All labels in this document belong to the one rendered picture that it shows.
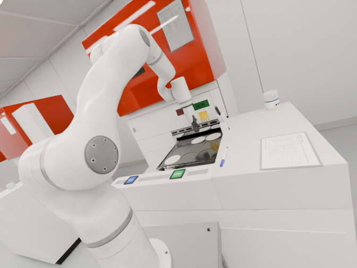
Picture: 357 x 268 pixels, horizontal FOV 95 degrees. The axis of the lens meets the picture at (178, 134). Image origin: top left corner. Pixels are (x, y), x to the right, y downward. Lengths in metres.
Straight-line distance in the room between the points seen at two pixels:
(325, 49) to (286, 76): 0.44
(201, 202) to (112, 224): 0.36
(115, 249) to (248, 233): 0.48
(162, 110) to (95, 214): 0.96
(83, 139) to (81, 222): 0.18
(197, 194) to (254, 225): 0.22
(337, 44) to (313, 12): 0.45
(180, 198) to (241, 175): 0.27
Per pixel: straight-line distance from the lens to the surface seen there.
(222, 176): 0.57
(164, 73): 0.83
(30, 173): 0.42
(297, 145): 0.65
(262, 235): 0.74
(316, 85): 2.73
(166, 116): 1.25
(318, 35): 2.67
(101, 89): 0.45
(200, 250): 0.56
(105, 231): 0.42
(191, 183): 0.63
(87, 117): 0.36
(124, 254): 0.46
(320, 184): 0.60
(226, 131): 0.79
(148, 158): 1.53
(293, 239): 0.74
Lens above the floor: 1.29
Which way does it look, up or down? 16 degrees down
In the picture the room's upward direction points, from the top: 23 degrees counter-clockwise
